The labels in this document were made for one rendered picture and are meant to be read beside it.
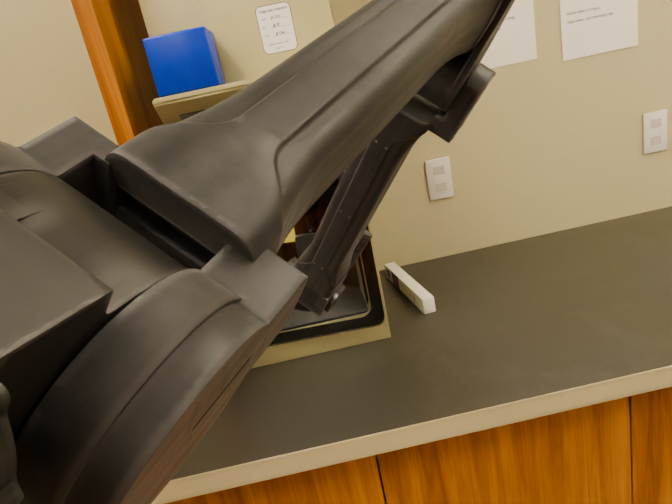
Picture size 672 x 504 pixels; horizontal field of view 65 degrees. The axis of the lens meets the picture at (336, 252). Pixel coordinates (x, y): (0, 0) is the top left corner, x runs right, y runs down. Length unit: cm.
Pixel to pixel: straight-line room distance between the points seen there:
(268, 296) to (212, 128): 7
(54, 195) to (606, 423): 100
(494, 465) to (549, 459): 10
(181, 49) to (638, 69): 125
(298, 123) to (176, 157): 5
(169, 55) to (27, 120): 73
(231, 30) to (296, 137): 81
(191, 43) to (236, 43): 12
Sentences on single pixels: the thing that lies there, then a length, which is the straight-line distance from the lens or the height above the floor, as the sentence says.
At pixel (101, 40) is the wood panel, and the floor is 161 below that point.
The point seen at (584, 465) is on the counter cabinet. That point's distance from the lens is 111.
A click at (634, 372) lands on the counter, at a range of 101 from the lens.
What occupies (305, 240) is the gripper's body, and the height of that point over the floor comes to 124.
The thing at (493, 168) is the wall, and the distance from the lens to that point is 157.
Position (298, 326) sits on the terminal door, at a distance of 109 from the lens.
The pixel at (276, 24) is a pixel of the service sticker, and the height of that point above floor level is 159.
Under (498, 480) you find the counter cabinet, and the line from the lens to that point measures 106.
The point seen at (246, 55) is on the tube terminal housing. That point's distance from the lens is 101.
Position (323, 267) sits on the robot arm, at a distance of 66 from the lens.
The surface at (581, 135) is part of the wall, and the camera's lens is 167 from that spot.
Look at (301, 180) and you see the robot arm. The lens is 20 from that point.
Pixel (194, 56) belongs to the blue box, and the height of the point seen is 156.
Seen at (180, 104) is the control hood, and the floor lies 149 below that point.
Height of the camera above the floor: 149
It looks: 18 degrees down
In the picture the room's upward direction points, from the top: 12 degrees counter-clockwise
